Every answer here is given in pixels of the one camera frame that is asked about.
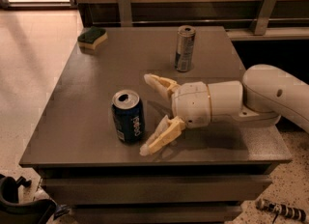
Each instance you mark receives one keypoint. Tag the right metal bracket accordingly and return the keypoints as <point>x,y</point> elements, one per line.
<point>260,23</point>

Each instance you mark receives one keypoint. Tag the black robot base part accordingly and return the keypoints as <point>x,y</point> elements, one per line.
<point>36,212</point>

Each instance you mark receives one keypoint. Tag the striped black white handle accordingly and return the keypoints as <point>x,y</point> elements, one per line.
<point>281,209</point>

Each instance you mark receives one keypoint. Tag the grey drawer cabinet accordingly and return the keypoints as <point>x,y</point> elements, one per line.
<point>202,177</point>

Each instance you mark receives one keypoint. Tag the green yellow sponge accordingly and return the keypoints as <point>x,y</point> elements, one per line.
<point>92,37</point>

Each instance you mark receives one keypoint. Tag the metal bracket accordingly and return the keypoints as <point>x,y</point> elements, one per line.
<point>260,23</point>
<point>125,13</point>

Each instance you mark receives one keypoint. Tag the blue pepsi can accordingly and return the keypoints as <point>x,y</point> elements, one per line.
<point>128,116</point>

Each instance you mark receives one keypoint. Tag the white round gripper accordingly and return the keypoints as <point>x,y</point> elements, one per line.
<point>191,104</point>

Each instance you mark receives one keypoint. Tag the silver energy drink can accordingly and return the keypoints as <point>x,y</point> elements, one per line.
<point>184,51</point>

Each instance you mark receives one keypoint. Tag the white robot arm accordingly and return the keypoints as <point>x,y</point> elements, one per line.
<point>264,94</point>

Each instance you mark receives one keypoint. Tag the left metal bracket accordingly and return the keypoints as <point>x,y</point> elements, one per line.
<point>125,13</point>

